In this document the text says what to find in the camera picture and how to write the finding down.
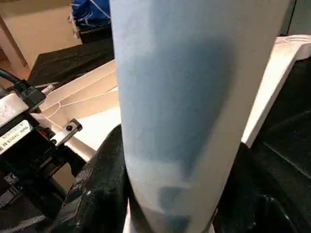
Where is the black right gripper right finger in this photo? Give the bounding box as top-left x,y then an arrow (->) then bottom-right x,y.
213,141 -> 311,233

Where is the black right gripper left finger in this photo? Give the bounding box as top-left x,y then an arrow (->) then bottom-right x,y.
51,124 -> 131,233

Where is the white plastic table top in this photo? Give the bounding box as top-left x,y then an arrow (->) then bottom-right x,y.
31,34 -> 311,162

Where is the blue plastic bag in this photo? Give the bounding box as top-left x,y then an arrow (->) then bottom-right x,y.
70,0 -> 113,33

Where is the white plastic table leg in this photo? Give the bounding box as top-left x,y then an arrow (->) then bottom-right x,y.
109,0 -> 292,233

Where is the black work mat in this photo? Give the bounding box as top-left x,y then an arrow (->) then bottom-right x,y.
27,36 -> 311,233

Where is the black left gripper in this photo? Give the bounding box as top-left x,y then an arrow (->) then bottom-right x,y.
0,80 -> 86,220

